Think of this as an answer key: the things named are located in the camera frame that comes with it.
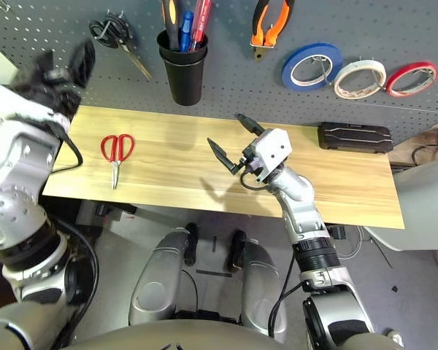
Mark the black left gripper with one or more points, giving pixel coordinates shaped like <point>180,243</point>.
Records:
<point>53,91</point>

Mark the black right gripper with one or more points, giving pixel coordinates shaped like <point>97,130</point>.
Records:
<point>249,164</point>

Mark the white tape roll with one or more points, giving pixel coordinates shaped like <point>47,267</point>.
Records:
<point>341,87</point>

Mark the orange black pliers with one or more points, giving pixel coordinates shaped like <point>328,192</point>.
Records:
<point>277,25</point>

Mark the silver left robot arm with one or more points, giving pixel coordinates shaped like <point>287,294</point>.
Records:
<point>18,189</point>

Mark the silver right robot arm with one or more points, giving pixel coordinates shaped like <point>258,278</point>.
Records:
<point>306,218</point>

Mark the grey perforated pegboard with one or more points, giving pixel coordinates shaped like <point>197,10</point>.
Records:
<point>233,84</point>

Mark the black plastic cup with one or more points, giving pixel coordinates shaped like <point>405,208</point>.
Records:
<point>184,84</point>
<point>164,49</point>

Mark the blue tape roll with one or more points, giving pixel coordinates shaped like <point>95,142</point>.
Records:
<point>287,71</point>

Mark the black floor tape strip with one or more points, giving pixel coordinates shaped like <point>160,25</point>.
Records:
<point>213,272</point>
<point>214,244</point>

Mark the black robot right foot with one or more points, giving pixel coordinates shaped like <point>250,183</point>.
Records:
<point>237,251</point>

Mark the black robot foot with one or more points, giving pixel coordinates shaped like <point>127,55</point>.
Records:
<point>191,244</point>
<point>237,251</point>

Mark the black robot left foot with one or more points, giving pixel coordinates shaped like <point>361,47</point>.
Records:
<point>191,244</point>

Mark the black tool case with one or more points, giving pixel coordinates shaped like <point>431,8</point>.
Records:
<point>354,138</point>

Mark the black power strip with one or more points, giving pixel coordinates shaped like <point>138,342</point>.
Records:
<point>337,232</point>

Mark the silver robot right leg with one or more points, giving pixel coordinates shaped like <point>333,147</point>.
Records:
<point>263,291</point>

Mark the silver robot leg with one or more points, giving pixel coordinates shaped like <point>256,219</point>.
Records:
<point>157,284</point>
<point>263,291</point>

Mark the silver robot left leg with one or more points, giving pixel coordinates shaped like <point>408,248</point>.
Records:
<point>157,284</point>

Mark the red tape roll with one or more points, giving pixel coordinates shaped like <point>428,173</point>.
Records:
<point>416,67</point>

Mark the grey robot torso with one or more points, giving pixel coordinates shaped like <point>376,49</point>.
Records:
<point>190,337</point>

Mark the white sneaker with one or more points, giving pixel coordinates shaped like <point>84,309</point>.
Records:
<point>395,337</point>

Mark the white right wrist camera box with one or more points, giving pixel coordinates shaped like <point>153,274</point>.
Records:
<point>273,149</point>

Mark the black table frame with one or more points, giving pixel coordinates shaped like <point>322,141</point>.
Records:
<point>117,209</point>

